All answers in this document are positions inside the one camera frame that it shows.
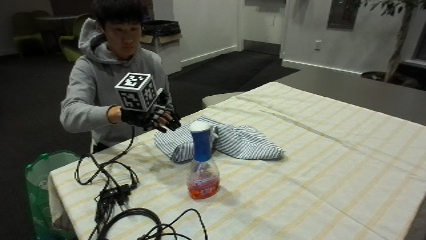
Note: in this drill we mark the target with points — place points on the white cube with black markers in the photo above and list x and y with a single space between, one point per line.
136 90

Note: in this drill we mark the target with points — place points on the blue white striped cloth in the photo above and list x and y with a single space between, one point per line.
231 140

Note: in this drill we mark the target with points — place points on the spray bottle with orange liquid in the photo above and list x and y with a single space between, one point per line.
203 166

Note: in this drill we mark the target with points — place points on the the person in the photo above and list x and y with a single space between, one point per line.
91 83

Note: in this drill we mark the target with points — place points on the white bin with black liner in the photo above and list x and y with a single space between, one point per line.
161 43

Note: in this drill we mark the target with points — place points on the cream striped tablecloth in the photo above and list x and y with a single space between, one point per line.
275 166

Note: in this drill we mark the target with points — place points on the green armchair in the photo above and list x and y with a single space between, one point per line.
71 41

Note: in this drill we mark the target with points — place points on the green bin with clear liner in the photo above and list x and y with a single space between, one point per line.
42 193

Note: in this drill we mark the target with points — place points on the dark round table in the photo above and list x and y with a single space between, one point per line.
55 20

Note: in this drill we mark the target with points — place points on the indoor tree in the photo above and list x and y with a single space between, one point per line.
397 33

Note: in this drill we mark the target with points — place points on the white wall outlet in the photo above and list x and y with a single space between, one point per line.
317 45

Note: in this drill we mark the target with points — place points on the dark wall panel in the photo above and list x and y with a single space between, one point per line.
343 13

